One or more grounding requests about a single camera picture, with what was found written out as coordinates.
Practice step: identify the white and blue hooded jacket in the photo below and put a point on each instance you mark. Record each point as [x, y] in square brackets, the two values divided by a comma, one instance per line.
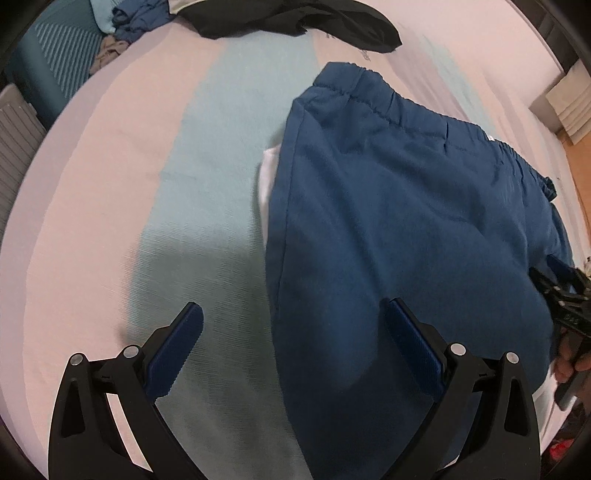
[377, 197]

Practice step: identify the black and cream jacket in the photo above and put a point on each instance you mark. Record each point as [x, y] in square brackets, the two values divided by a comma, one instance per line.
[353, 22]

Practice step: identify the dark blue crumpled garment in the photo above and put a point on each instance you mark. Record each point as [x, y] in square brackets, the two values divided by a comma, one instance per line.
[131, 19]

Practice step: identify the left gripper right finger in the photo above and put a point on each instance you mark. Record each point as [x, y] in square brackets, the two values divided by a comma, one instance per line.
[482, 424]

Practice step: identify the right beige curtain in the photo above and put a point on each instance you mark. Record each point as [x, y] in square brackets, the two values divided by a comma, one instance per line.
[567, 105]

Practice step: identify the teal hard suitcase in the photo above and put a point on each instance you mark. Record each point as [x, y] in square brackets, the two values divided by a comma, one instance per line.
[52, 60]

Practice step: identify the grey hard suitcase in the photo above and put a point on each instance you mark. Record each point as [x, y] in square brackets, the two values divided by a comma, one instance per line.
[21, 134]

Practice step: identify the light blue cloth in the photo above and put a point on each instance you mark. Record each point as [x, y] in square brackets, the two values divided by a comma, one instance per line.
[103, 14]

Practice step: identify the wooden headboard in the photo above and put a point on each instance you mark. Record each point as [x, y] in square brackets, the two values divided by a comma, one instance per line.
[574, 202]

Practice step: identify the taupe crumpled cloth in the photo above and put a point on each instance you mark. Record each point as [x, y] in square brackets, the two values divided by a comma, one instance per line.
[110, 49]

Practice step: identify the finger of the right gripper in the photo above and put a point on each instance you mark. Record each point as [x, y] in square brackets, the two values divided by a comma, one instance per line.
[548, 288]
[570, 279]

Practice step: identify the striped pastel bed sheet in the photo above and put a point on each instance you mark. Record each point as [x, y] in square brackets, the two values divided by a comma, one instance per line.
[152, 190]

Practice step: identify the person's right hand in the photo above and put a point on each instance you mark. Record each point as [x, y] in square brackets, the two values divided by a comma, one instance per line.
[565, 363]

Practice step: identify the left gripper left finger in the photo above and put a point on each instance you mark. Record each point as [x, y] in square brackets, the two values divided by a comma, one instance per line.
[105, 423]

